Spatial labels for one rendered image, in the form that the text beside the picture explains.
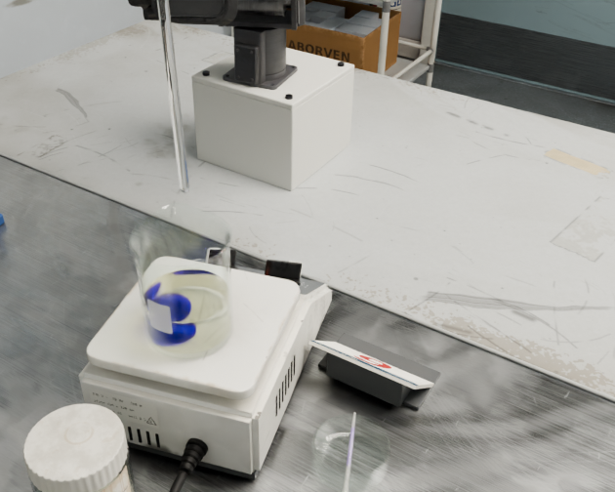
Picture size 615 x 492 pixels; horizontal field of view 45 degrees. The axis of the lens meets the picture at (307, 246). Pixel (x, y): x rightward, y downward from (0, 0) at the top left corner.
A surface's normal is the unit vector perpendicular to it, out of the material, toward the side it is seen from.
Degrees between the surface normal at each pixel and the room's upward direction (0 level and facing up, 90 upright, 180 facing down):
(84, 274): 0
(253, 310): 0
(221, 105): 90
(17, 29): 90
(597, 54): 90
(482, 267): 0
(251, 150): 90
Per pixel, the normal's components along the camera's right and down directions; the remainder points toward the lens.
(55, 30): 0.85, 0.32
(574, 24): -0.53, 0.49
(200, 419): -0.29, 0.55
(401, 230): 0.02, -0.81
